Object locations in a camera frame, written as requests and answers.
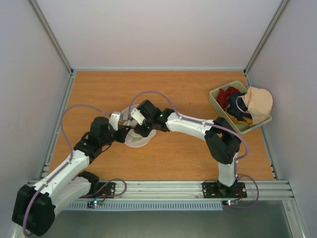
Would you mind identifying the left circuit board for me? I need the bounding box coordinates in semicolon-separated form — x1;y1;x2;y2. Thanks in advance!
87;200;103;209

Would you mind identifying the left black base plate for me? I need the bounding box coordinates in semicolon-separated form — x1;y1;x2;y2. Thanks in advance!
82;182;116;198

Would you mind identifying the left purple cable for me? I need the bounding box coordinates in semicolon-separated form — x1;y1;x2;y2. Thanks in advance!
22;104;111;236

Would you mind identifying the aluminium front rail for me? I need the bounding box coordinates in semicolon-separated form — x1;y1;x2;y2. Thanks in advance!
115;180;294;201

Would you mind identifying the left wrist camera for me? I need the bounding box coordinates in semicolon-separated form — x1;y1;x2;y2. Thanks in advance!
109;112;123;131

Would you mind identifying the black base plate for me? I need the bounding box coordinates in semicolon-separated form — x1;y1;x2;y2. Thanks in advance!
202;180;247;199
82;182;116;198

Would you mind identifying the right circuit board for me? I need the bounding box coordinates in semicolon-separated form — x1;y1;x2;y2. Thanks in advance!
222;199;242;207

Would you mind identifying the navy blue garment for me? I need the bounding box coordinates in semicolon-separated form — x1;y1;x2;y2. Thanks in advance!
226;93;252;119

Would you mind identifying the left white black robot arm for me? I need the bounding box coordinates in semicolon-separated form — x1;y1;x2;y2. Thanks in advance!
12;113;131;237

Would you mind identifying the grey slotted cable duct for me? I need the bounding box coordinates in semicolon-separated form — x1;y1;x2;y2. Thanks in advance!
65;200;223;212

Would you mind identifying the aluminium frame post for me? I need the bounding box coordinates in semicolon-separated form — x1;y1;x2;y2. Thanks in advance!
244;0;290;75
29;0;73;75

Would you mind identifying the left aluminium frame post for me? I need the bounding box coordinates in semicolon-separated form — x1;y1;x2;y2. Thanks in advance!
29;0;73;75

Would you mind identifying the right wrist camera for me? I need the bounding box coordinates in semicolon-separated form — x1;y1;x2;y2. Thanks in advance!
129;108;145;125

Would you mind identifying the beige bra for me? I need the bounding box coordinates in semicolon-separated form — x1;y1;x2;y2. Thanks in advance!
243;87;273;126

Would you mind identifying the circuit board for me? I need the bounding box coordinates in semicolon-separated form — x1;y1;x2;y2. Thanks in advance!
87;200;103;209
222;199;242;207

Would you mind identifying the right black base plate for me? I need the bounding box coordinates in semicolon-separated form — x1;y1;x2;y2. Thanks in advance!
202;180;247;199

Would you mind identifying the green perforated plastic basket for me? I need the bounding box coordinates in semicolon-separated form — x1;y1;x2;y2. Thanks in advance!
209;80;272;134

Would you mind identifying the left aluminium side rail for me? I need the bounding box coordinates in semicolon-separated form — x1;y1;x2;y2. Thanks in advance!
37;71;76;179

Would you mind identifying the right aluminium frame post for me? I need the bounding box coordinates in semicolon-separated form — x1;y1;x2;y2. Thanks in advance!
244;0;290;75

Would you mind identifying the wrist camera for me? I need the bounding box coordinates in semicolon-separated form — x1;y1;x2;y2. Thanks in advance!
129;108;145;125
109;112;123;131

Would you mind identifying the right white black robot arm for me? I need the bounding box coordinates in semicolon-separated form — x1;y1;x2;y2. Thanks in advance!
129;100;241;198

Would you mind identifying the yellow garment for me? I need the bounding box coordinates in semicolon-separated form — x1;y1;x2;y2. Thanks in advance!
227;114;253;124

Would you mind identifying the red garment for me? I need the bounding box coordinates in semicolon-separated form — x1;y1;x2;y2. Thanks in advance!
216;86;240;109

